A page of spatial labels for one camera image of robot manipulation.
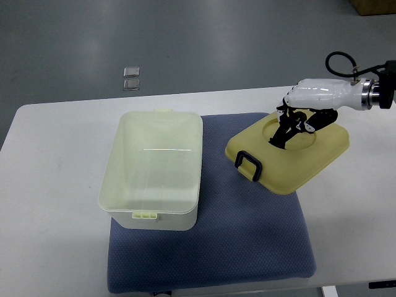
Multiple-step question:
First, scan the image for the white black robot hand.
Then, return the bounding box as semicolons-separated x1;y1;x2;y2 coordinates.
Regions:
269;79;379;149

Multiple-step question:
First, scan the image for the yellow box lid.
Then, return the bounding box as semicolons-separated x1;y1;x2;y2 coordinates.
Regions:
225;113;350;195

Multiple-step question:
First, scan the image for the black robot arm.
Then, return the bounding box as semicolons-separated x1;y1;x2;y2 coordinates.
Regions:
374;60;395;109

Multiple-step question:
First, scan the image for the cardboard box corner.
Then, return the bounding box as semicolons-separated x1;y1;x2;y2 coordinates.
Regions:
350;0;395;16

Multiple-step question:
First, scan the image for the white storage box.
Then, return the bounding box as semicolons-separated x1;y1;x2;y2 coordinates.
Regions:
98;110;203;231

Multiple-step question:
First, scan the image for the blue quilted mat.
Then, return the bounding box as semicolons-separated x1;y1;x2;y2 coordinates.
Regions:
108;113;316;293

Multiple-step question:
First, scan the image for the lower floor metal plate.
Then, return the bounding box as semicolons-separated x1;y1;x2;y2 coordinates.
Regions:
123;79;140;91

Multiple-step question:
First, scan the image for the floor metal plate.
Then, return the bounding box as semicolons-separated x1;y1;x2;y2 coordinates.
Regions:
123;66;140;77
123;79;140;91

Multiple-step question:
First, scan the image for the upper floor metal plate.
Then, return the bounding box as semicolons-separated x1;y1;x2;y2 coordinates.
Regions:
123;66;140;77

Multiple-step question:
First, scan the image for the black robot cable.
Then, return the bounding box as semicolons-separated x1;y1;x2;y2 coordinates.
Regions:
325;51;386;82

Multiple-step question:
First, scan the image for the black table edge bracket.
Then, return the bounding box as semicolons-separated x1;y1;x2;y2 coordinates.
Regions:
369;280;396;290

